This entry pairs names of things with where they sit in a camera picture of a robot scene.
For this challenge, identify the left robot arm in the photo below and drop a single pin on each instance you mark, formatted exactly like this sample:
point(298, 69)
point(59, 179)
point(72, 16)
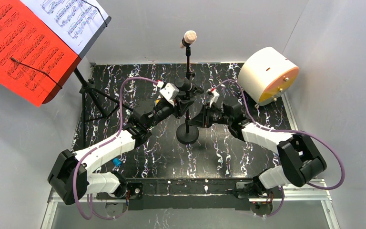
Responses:
point(73, 173)

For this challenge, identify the white round drum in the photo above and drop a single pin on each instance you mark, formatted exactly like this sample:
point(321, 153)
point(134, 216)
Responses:
point(266, 75)

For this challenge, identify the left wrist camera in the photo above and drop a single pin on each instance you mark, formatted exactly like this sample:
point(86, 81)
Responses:
point(168, 91)

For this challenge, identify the white sheet music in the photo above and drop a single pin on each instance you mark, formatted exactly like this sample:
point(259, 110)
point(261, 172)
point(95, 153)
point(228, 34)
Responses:
point(78, 23)

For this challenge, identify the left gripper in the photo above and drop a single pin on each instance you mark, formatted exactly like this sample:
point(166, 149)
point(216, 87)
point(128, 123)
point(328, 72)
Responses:
point(183, 103)

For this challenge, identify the tall black mic stand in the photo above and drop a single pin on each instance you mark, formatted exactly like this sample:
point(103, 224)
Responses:
point(189, 72)

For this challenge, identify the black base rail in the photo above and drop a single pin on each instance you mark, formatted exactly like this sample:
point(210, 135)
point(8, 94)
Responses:
point(195, 193)

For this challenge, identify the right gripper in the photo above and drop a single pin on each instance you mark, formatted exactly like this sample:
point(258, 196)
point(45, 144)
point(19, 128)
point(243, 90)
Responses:
point(207, 116)

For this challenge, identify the blue small block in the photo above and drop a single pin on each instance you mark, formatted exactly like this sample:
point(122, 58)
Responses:
point(117, 162)

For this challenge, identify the pink-headed microphone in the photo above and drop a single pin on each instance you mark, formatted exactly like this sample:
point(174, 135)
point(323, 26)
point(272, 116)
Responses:
point(189, 38)

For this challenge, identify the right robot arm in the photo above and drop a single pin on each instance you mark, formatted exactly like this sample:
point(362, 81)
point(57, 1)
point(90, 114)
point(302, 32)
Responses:
point(299, 157)

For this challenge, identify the black music stand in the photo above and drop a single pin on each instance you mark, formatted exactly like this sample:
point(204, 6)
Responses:
point(89, 90)

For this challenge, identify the red sheet music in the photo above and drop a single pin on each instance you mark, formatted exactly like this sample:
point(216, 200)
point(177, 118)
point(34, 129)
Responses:
point(34, 62)

